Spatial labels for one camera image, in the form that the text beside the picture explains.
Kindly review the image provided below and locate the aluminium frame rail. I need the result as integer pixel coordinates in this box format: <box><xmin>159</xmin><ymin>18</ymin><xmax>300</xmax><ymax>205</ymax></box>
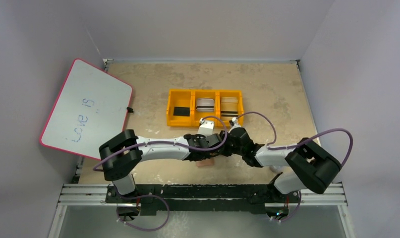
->
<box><xmin>57</xmin><ymin>183</ymin><xmax>348</xmax><ymax>206</ymax></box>

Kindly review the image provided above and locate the card stack black stripe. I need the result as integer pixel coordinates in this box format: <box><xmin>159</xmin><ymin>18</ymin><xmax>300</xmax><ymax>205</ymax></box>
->
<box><xmin>220</xmin><ymin>97</ymin><xmax>238</xmax><ymax>120</ymax></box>

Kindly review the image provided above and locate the small clear cup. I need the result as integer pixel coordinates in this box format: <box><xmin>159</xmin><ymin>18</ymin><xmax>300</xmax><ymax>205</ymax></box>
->
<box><xmin>269</xmin><ymin>166</ymin><xmax>283</xmax><ymax>174</ymax></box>

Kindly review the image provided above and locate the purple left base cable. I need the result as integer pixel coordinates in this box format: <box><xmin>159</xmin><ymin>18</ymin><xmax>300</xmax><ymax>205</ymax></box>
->
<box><xmin>115</xmin><ymin>192</ymin><xmax>171</xmax><ymax>232</ymax></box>

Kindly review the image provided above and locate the pink framed whiteboard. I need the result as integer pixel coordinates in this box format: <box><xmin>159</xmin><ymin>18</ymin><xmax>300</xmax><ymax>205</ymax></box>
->
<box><xmin>40</xmin><ymin>59</ymin><xmax>133</xmax><ymax>160</ymax></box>

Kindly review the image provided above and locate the yellow right bin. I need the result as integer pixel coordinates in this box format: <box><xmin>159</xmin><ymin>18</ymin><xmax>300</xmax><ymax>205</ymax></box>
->
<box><xmin>215</xmin><ymin>90</ymin><xmax>244</xmax><ymax>127</ymax></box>

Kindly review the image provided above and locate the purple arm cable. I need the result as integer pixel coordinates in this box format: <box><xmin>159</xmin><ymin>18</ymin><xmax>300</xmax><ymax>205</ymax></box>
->
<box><xmin>92</xmin><ymin>116</ymin><xmax>229</xmax><ymax>172</ymax></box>
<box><xmin>229</xmin><ymin>112</ymin><xmax>354</xmax><ymax>167</ymax></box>

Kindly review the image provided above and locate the yellow bin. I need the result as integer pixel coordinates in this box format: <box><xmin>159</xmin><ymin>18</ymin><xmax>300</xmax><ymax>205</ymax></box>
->
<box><xmin>192</xmin><ymin>90</ymin><xmax>218</xmax><ymax>126</ymax></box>
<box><xmin>166</xmin><ymin>89</ymin><xmax>194</xmax><ymax>127</ymax></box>
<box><xmin>215</xmin><ymin>90</ymin><xmax>244</xmax><ymax>127</ymax></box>

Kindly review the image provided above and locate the yellow middle bin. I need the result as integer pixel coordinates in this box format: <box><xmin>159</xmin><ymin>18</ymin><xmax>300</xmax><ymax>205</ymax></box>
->
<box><xmin>192</xmin><ymin>90</ymin><xmax>218</xmax><ymax>126</ymax></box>

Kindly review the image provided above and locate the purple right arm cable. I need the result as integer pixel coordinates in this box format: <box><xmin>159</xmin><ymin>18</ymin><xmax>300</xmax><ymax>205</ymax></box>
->
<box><xmin>229</xmin><ymin>112</ymin><xmax>354</xmax><ymax>167</ymax></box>

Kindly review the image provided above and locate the yellow left bin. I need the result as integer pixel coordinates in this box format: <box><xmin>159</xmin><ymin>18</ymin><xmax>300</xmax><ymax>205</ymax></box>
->
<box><xmin>166</xmin><ymin>89</ymin><xmax>194</xmax><ymax>127</ymax></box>

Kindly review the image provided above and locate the stack of white cards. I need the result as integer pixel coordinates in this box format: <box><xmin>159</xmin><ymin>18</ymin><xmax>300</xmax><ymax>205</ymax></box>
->
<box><xmin>195</xmin><ymin>98</ymin><xmax>215</xmax><ymax>113</ymax></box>

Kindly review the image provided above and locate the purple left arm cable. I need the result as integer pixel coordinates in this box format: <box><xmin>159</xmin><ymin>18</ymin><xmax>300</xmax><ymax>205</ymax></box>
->
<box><xmin>92</xmin><ymin>116</ymin><xmax>229</xmax><ymax>172</ymax></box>

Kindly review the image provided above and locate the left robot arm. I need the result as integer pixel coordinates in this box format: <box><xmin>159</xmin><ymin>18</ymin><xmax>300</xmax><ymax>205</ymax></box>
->
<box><xmin>93</xmin><ymin>129</ymin><xmax>228</xmax><ymax>195</ymax></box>

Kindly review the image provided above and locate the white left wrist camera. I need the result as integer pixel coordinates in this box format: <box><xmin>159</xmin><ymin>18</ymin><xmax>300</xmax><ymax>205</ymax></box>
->
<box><xmin>197</xmin><ymin>119</ymin><xmax>215</xmax><ymax>137</ymax></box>

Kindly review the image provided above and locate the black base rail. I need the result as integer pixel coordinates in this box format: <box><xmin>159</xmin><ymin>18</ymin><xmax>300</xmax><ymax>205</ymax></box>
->
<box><xmin>105</xmin><ymin>184</ymin><xmax>299</xmax><ymax>218</ymax></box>

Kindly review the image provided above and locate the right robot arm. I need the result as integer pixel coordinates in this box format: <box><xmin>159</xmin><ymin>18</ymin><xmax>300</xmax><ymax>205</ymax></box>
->
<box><xmin>219</xmin><ymin>127</ymin><xmax>342</xmax><ymax>194</ymax></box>

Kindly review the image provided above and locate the brown leather card holder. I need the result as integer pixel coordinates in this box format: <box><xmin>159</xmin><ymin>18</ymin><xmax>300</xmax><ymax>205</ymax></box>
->
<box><xmin>196</xmin><ymin>158</ymin><xmax>215</xmax><ymax>168</ymax></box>

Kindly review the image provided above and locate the black card in bin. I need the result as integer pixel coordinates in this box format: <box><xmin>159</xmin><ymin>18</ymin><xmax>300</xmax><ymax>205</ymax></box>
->
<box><xmin>173</xmin><ymin>107</ymin><xmax>190</xmax><ymax>117</ymax></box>

